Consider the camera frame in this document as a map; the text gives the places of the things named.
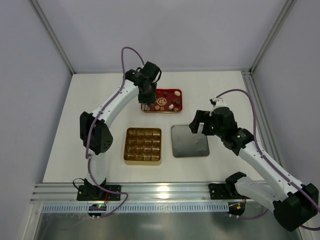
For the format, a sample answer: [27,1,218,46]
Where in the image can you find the aluminium front rail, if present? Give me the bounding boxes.
[31,181,271,202]

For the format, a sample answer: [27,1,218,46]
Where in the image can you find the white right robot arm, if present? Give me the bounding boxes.
[189,98,320,232]

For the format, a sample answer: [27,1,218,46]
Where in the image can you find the brown block chocolate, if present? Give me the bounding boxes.
[172,98,181,106]

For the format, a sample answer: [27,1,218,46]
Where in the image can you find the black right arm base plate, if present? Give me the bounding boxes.
[208,183,243,200]

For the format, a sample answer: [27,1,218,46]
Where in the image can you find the gold chocolate tin box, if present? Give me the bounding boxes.
[123,127,162,166]

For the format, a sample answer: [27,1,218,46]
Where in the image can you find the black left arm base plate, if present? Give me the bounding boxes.
[76,185,121,201]

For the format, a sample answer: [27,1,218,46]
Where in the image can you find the aluminium frame post left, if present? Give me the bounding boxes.
[28,0,76,75]

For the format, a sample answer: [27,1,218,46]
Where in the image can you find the red chocolate tray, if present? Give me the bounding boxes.
[140,88,183,113]

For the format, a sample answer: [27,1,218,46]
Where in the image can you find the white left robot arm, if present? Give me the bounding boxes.
[79,61,162,165]

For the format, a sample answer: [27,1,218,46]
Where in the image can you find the silver tin lid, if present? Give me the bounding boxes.
[171,124,210,158]

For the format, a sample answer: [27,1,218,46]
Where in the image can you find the aluminium frame post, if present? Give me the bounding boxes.
[249,0,297,75]
[28,0,76,75]

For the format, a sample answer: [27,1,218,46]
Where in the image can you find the aluminium frame post right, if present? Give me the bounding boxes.
[249,0,297,75]

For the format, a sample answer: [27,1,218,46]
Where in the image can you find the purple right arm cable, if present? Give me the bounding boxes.
[214,89,320,231]

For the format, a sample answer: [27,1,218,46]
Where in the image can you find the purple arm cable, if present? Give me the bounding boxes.
[72,46,146,219]
[214,89,320,231]

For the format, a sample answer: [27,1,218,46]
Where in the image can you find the slotted cable duct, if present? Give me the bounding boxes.
[41,201,229,214]

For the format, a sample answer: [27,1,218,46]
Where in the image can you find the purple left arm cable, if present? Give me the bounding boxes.
[72,46,146,219]

